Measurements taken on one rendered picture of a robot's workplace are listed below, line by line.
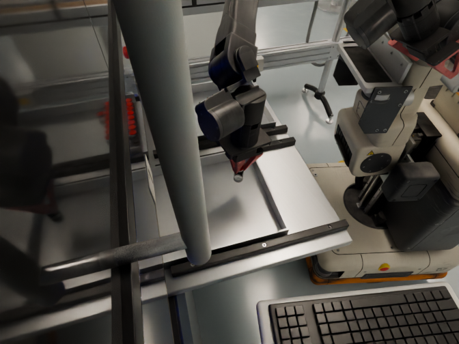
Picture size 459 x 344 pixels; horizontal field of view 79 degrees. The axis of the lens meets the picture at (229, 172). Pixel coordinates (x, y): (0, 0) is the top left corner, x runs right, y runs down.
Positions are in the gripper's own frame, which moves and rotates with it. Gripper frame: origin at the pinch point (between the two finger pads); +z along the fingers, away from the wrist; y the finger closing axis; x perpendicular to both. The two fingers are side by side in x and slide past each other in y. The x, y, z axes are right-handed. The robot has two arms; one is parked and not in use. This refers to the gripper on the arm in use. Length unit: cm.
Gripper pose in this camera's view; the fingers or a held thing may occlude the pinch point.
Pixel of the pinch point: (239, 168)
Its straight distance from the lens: 63.6
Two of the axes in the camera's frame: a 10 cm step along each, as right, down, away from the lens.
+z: -0.7, 6.6, 7.5
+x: 4.9, 6.7, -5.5
